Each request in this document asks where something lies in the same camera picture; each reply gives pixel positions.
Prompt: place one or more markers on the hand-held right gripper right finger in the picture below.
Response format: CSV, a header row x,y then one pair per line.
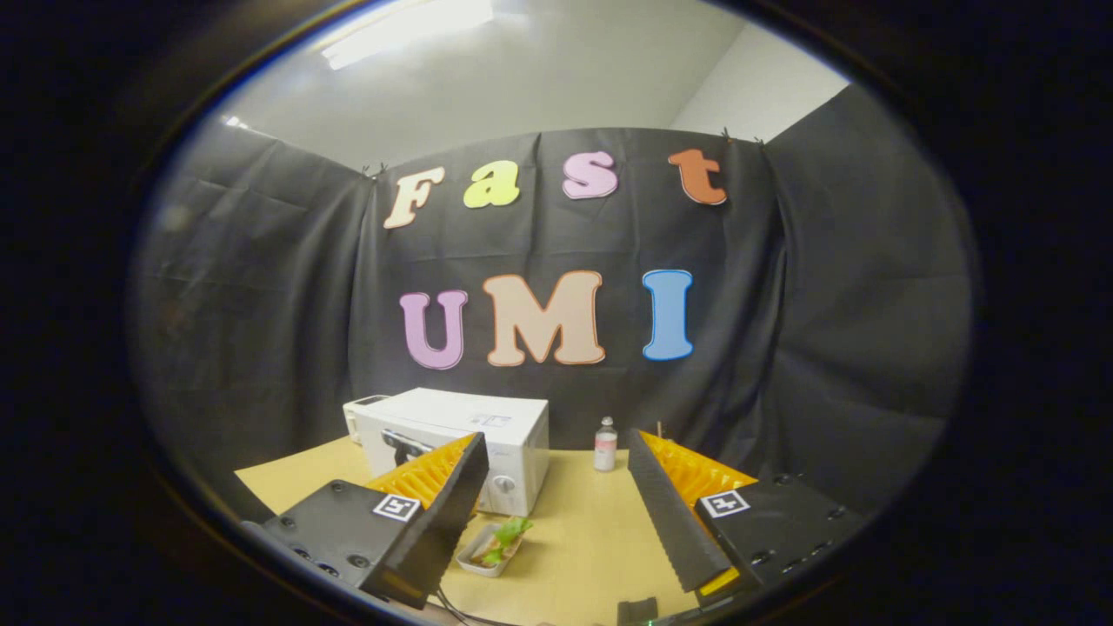
x,y
669,522

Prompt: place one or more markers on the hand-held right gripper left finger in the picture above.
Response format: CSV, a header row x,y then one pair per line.
x,y
448,522

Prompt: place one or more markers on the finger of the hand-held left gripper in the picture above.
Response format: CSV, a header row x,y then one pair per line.
x,y
404,448

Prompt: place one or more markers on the sandwich with green lettuce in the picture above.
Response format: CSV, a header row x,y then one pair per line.
x,y
509,535

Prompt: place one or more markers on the white microwave oven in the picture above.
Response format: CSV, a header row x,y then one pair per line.
x,y
487,426

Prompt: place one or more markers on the white foam tray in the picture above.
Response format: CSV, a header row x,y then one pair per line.
x,y
478,561

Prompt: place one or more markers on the white toaster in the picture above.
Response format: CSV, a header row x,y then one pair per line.
x,y
355,413

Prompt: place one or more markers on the small bottle with pink label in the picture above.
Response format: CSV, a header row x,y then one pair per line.
x,y
606,448

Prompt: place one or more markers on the black backdrop cloth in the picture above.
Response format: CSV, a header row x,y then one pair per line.
x,y
261,304

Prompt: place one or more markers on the black backdrop clip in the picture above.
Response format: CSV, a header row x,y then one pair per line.
x,y
741,136
376,169

